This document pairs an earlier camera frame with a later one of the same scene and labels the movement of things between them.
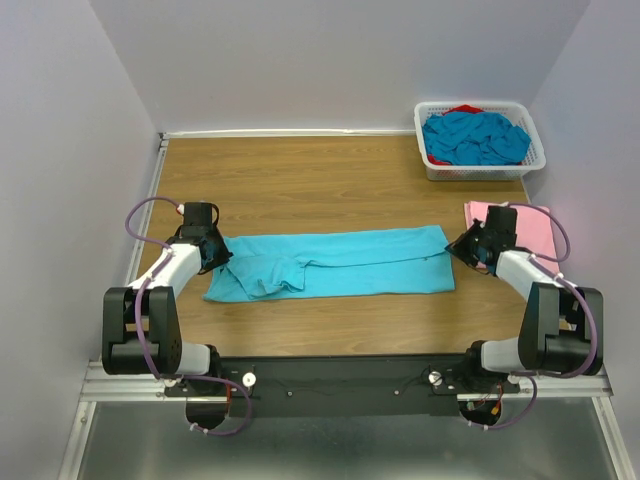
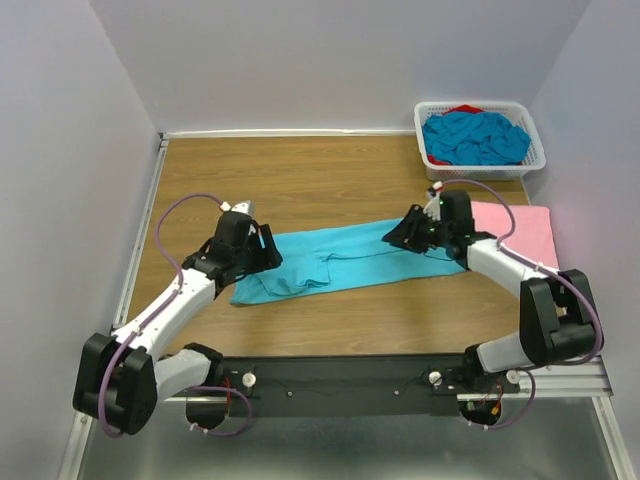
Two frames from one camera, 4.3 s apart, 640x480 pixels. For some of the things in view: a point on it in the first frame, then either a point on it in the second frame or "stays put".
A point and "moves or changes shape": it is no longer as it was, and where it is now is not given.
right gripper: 458,247 → 405,234
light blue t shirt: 333,262 moves or changes shape
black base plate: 349,385 stays put
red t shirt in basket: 459,109 stays put
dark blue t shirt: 476,138 stays put
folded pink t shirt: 534,232 stays put
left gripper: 223,255 → 268,256
